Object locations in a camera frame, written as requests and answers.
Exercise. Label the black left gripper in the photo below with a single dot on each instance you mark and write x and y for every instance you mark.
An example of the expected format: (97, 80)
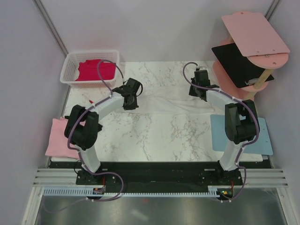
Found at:
(133, 106)

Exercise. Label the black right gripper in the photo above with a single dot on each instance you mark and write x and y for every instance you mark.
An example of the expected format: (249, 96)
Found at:
(191, 92)

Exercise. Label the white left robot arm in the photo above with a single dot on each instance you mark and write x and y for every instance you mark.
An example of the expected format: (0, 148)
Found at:
(83, 123)

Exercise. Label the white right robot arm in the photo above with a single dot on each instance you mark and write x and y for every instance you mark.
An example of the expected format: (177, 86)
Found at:
(241, 125)

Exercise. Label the black square sheet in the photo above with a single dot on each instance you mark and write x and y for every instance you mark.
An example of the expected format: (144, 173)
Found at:
(239, 68)

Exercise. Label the red t shirt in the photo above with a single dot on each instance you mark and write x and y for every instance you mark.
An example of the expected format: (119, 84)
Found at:
(88, 70)

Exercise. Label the black t shirt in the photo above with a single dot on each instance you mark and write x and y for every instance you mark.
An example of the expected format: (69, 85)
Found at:
(99, 125)

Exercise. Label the white plastic basket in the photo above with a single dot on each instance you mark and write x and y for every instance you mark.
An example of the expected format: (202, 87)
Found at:
(70, 73)

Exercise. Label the light blue mat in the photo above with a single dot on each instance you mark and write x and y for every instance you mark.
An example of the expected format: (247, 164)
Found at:
(219, 139)

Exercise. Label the pink wooden shelf stand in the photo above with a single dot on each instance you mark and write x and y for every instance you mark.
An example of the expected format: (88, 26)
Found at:
(257, 40)

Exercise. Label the pink t shirt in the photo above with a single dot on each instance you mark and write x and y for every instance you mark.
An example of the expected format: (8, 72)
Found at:
(57, 146)

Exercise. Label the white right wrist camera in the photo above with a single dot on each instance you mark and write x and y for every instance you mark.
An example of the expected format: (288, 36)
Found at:
(201, 68)

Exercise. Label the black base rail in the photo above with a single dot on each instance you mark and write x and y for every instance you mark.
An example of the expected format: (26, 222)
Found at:
(158, 175)

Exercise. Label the white slotted cable duct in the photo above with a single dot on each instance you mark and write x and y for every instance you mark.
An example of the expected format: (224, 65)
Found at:
(100, 191)

